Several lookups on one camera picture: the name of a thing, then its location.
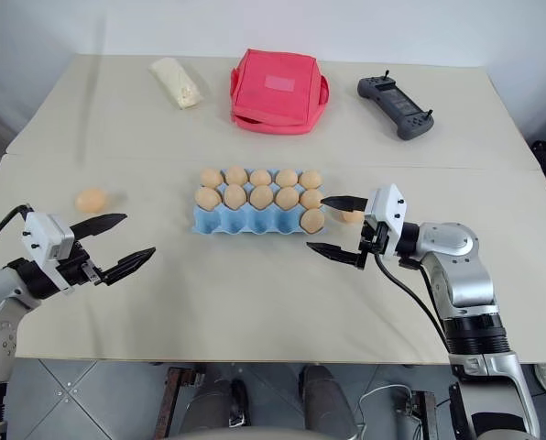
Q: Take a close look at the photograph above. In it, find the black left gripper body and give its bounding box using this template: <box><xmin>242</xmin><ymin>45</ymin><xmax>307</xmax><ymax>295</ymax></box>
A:
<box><xmin>55</xmin><ymin>240</ymin><xmax>105</xmax><ymax>290</ymax></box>

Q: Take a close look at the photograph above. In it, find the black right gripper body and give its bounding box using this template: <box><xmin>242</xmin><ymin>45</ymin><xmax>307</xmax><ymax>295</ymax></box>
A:
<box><xmin>355</xmin><ymin>218</ymin><xmax>399</xmax><ymax>270</ymax></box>

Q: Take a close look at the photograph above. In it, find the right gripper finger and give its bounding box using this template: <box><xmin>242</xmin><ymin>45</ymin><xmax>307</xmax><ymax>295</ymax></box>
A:
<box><xmin>305</xmin><ymin>241</ymin><xmax>362</xmax><ymax>268</ymax></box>
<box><xmin>321</xmin><ymin>195</ymin><xmax>370</xmax><ymax>214</ymax></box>

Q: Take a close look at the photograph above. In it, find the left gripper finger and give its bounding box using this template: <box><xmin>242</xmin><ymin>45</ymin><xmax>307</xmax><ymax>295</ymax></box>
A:
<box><xmin>100</xmin><ymin>247</ymin><xmax>157</xmax><ymax>287</ymax></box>
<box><xmin>70</xmin><ymin>213</ymin><xmax>128</xmax><ymax>242</ymax></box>

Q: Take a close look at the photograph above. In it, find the blue egg tray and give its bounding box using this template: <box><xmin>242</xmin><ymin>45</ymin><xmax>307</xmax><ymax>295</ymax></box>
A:
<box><xmin>190</xmin><ymin>185</ymin><xmax>328</xmax><ymax>237</ymax></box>

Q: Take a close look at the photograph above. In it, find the grey remote controller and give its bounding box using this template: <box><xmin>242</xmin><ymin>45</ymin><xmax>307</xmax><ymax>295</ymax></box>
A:
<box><xmin>356</xmin><ymin>70</ymin><xmax>437</xmax><ymax>141</ymax></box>

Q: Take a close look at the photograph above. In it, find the pink fabric bag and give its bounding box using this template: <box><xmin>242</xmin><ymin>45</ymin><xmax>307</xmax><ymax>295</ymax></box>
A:
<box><xmin>229</xmin><ymin>48</ymin><xmax>332</xmax><ymax>138</ymax></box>

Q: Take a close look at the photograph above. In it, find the dark rounded grey shape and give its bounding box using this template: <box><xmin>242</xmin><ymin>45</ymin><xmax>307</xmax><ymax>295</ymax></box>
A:
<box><xmin>180</xmin><ymin>365</ymin><xmax>252</xmax><ymax>435</ymax></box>
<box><xmin>299</xmin><ymin>364</ymin><xmax>365</xmax><ymax>435</ymax></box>

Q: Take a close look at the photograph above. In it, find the cream plastic packet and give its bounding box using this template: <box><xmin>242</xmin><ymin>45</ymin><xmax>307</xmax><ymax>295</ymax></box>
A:
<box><xmin>147</xmin><ymin>57</ymin><xmax>204</xmax><ymax>111</ymax></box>

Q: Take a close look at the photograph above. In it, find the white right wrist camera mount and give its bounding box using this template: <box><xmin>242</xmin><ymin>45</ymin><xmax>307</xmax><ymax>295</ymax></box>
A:
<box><xmin>363</xmin><ymin>183</ymin><xmax>410</xmax><ymax>239</ymax></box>

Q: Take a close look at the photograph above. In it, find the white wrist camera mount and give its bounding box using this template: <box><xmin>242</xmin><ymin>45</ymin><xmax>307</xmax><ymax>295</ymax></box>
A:
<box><xmin>21</xmin><ymin>210</ymin><xmax>76</xmax><ymax>293</ymax></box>
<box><xmin>363</xmin><ymin>183</ymin><xmax>410</xmax><ymax>239</ymax></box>

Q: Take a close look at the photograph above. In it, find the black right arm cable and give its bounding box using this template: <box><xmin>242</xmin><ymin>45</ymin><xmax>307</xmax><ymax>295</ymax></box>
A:
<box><xmin>372</xmin><ymin>255</ymin><xmax>453</xmax><ymax>349</ymax></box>

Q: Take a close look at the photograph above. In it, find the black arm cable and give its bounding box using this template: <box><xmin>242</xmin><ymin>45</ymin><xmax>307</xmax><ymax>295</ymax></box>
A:
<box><xmin>0</xmin><ymin>203</ymin><xmax>32</xmax><ymax>265</ymax></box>
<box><xmin>372</xmin><ymin>255</ymin><xmax>453</xmax><ymax>349</ymax></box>

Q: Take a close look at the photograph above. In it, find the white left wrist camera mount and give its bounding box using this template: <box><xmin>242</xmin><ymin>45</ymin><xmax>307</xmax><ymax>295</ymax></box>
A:
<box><xmin>21</xmin><ymin>210</ymin><xmax>76</xmax><ymax>293</ymax></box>

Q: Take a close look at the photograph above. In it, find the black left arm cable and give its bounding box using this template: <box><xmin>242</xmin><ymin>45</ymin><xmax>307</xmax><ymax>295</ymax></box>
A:
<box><xmin>0</xmin><ymin>203</ymin><xmax>32</xmax><ymax>265</ymax></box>

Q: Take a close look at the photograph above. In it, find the rusty metal bracket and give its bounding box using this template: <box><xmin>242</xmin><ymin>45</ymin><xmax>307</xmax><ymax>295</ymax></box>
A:
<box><xmin>156</xmin><ymin>365</ymin><xmax>206</xmax><ymax>440</ymax></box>
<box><xmin>394</xmin><ymin>388</ymin><xmax>439</xmax><ymax>440</ymax></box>

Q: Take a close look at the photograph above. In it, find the white floor cable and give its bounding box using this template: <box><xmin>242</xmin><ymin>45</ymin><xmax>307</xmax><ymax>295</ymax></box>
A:
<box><xmin>355</xmin><ymin>382</ymin><xmax>415</xmax><ymax>416</ymax></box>

